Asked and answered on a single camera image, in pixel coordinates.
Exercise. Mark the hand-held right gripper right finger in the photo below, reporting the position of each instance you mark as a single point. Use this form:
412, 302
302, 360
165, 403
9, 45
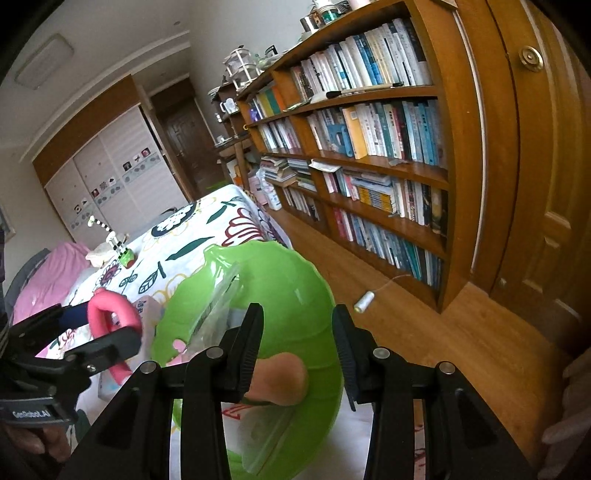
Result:
344, 355

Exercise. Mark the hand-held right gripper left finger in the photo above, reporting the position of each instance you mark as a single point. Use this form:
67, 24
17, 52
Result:
249, 350

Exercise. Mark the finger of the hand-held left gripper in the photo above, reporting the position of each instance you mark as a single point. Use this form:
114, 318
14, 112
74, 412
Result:
111, 344
76, 314

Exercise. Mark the pink foam curler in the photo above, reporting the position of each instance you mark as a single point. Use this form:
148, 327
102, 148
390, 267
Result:
111, 304

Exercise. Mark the peach soft sponge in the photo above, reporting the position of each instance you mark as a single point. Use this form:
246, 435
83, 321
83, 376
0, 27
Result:
281, 378

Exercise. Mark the clear plastic bag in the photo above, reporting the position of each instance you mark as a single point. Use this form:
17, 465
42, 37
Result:
217, 304

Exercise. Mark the green leaf-shaped tray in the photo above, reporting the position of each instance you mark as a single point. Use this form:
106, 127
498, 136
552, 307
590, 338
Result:
277, 295

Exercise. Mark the person's left hand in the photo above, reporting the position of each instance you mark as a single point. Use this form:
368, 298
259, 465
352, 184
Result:
27, 443

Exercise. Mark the pink quilt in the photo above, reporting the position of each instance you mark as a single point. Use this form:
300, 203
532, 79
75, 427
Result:
46, 277

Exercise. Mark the white thread spool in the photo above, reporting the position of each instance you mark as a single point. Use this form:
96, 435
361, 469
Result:
364, 301

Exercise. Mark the folded cream cloth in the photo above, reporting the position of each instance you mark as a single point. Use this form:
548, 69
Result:
99, 256

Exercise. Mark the pale pink silicone piece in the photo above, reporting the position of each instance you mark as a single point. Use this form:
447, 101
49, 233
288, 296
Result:
178, 345

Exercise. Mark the striped animal figurine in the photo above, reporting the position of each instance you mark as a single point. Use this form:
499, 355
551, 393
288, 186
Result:
124, 258

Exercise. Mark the floral printed bedsheet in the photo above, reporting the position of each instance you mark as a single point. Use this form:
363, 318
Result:
198, 221

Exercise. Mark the white sliding wardrobe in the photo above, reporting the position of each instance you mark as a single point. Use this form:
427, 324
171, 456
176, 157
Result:
115, 175

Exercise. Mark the wooden bookshelf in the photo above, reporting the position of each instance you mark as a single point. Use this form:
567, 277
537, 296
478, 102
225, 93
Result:
392, 164

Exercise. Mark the dark wooden door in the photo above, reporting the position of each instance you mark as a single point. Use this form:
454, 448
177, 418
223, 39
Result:
184, 138

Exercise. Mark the wooden desk shelf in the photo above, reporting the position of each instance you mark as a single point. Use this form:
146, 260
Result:
228, 134

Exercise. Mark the rows of shelved books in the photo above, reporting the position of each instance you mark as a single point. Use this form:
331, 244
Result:
383, 129

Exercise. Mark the white cloth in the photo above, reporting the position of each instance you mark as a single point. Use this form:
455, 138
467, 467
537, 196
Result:
568, 424

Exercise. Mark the ceiling light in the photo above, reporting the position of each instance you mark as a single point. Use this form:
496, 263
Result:
44, 60

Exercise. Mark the light wooden door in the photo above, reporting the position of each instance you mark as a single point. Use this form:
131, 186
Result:
545, 184

